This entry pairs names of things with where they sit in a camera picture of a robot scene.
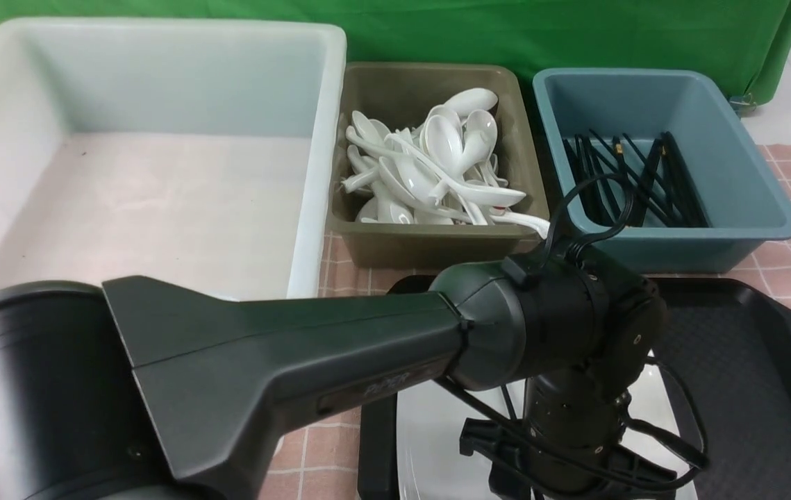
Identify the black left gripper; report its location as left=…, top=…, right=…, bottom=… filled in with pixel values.
left=459, top=370, right=710, bottom=499

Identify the white square plate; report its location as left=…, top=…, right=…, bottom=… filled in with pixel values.
left=396, top=366, right=690, bottom=499

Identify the white ceramic soup spoon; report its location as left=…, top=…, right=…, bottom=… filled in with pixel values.
left=384, top=133, right=526, bottom=208

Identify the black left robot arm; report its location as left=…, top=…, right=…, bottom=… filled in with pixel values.
left=0, top=240, right=709, bottom=499

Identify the black plastic serving tray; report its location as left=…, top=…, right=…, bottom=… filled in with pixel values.
left=357, top=278, right=791, bottom=499

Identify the white spoon overhanging bin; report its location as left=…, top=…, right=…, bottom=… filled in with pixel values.
left=488, top=208, right=551, bottom=240

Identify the pink checkered tablecloth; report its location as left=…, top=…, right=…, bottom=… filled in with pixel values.
left=260, top=144, right=791, bottom=499

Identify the black chopsticks pile in bin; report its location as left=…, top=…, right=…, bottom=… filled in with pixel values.
left=561, top=130, right=710, bottom=228

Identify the blue plastic bin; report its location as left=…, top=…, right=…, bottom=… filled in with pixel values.
left=532, top=67, right=791, bottom=274

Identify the white spoon centre of pile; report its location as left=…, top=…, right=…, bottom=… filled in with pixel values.
left=424, top=116, right=464, bottom=177

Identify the white spoon of pile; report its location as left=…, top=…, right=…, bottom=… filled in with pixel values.
left=442, top=87, right=498, bottom=118
left=424, top=116, right=464, bottom=177

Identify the white spoon top of pile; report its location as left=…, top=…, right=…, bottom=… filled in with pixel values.
left=442, top=87, right=498, bottom=118

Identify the olive green plastic bin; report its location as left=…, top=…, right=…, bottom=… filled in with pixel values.
left=326, top=61, right=550, bottom=269

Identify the green cloth backdrop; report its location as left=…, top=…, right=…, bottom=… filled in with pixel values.
left=0, top=1, right=791, bottom=104

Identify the large white plastic tub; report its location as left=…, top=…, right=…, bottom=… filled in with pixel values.
left=0, top=18, right=347, bottom=300

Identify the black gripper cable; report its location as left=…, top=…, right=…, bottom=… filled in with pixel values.
left=437, top=174, right=710, bottom=495

